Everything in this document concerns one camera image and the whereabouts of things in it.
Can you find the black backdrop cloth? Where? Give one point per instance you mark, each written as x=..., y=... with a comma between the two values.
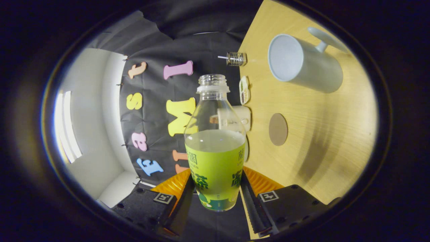
x=151, y=43

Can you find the ceiling light panel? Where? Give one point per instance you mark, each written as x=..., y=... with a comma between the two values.
x=67, y=127

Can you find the green label juice bottle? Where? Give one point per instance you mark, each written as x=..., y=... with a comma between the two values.
x=215, y=168

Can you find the pale blue cup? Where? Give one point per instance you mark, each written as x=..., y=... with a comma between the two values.
x=312, y=67

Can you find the wooden table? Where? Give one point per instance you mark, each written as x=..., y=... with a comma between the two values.
x=319, y=134

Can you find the cream toaster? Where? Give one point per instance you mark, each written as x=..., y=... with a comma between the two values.
x=247, y=116

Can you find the round beige coaster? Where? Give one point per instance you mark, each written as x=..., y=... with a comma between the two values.
x=278, y=129

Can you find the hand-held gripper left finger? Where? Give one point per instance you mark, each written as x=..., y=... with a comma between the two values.
x=147, y=208

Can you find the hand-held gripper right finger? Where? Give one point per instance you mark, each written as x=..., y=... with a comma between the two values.
x=285, y=205

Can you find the white divided tray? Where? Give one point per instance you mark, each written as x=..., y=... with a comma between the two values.
x=244, y=90

